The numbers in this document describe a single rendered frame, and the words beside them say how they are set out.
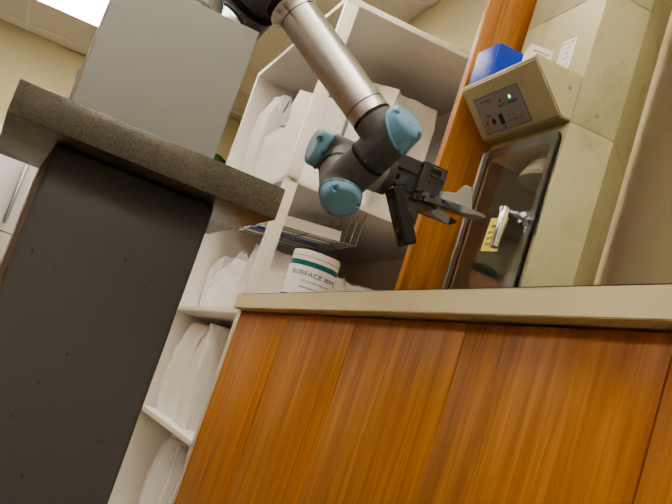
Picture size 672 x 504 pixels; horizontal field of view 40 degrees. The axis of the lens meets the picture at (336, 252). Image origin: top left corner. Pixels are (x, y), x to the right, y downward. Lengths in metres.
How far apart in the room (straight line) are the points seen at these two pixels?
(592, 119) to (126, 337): 1.18
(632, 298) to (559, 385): 0.17
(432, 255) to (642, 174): 0.61
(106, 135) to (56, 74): 6.29
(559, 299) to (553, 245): 0.75
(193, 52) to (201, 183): 0.20
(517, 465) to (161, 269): 0.49
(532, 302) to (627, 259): 1.19
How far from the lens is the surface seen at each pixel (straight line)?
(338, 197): 1.63
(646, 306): 1.02
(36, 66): 7.36
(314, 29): 1.70
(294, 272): 2.44
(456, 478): 1.30
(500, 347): 1.29
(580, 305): 1.12
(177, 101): 1.19
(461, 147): 2.24
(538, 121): 2.01
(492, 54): 2.16
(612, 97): 2.03
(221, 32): 1.22
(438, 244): 2.19
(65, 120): 1.06
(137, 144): 1.07
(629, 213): 2.45
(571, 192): 1.93
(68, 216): 1.11
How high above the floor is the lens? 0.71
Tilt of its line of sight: 9 degrees up
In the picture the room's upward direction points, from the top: 18 degrees clockwise
